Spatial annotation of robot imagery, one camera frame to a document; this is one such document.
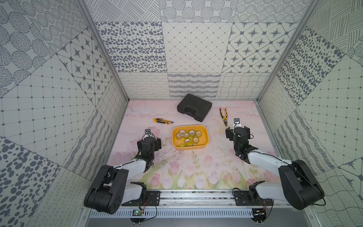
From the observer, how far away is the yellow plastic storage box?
922mm

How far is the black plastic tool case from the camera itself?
1082 mm

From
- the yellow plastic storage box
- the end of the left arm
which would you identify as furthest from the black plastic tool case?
the end of the left arm

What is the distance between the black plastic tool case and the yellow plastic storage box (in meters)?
0.08

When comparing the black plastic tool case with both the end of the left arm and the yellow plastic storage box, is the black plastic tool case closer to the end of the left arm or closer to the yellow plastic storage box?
the yellow plastic storage box
